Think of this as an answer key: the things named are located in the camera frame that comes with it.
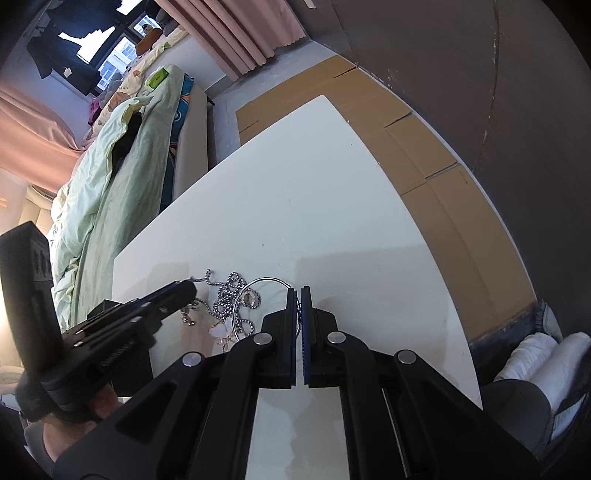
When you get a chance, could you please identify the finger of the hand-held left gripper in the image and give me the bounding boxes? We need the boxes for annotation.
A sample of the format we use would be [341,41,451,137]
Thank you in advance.
[124,280,185,308]
[85,281,198,329]

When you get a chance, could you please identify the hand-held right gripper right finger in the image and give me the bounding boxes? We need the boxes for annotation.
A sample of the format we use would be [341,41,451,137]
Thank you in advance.
[300,286,541,480]

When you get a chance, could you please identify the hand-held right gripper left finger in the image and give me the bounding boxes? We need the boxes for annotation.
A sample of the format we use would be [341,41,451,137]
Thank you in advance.
[53,286,298,480]

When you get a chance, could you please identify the silver ball chain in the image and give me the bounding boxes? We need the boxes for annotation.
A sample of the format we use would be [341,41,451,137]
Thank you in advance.
[210,271,262,340]

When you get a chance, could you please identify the silver bangle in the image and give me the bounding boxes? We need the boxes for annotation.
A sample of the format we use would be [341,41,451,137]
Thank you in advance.
[233,277,297,343]

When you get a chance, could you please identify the person's left hand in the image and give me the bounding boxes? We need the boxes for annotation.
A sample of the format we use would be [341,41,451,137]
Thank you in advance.
[42,383,122,462]

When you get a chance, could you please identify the white flower pendant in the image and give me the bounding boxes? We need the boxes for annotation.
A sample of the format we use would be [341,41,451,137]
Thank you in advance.
[209,320,237,352]

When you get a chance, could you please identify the bed with green sheet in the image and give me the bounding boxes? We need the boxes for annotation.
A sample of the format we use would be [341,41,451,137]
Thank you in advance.
[48,65,218,324]

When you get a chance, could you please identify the light green duvet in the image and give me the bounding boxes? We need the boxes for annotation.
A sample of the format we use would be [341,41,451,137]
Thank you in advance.
[48,95,155,324]

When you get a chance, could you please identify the white table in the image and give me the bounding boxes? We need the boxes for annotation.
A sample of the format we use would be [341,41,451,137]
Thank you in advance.
[113,95,483,480]

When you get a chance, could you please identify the beige headboard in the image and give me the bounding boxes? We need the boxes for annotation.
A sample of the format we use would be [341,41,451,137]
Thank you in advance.
[0,182,58,236]

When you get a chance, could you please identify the black garment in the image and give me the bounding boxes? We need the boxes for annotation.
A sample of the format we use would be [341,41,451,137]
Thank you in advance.
[111,111,144,160]

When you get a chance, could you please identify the blue printed bed sheet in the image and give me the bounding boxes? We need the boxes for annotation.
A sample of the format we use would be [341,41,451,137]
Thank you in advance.
[159,74,197,215]

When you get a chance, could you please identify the pink curtain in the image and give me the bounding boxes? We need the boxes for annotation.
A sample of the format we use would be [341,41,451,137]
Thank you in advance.
[0,88,88,195]
[154,0,308,79]

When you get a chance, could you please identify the grey blue plush toy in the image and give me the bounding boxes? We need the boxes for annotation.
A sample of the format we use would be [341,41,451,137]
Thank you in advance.
[99,74,125,100]

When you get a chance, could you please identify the flat cardboard sheet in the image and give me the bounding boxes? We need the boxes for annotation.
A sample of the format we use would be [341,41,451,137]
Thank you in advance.
[235,54,539,344]

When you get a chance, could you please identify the white fluffy cloth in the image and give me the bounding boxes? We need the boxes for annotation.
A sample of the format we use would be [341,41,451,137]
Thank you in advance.
[494,331,578,398]

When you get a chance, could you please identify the window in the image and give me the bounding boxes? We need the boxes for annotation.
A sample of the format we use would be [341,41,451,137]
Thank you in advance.
[58,0,162,93]

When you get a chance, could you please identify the orange plush toy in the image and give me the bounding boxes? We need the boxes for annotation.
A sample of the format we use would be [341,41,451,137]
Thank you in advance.
[136,28,163,54]

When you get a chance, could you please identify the dark hanging coat with tag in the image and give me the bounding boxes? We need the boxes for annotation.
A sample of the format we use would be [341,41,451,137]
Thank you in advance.
[25,28,100,93]

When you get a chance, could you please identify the grey striped shoe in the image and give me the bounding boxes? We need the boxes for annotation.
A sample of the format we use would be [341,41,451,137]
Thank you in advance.
[547,392,585,455]

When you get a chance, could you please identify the small silver bead bracelet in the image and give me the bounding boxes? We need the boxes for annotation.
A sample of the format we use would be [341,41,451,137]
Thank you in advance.
[181,300,205,326]

